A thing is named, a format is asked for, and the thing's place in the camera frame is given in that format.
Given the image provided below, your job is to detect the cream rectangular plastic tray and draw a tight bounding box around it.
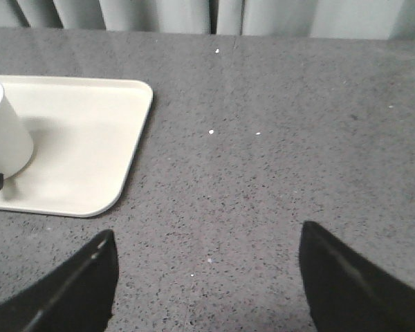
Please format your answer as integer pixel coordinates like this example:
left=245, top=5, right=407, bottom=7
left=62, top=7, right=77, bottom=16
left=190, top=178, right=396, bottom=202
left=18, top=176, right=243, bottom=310
left=0, top=75, right=153, bottom=217

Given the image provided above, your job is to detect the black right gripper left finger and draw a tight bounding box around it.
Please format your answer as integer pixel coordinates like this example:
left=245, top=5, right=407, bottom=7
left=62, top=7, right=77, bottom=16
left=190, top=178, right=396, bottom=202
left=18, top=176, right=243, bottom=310
left=0, top=230, right=118, bottom=331

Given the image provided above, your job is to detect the grey pleated curtain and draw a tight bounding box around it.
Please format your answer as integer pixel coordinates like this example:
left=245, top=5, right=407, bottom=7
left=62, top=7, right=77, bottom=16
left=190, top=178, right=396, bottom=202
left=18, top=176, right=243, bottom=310
left=0, top=0, right=415, bottom=40

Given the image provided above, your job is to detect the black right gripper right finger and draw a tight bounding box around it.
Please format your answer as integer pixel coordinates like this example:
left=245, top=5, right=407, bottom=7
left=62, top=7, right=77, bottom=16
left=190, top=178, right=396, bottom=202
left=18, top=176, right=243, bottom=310
left=299, top=221, right=415, bottom=331

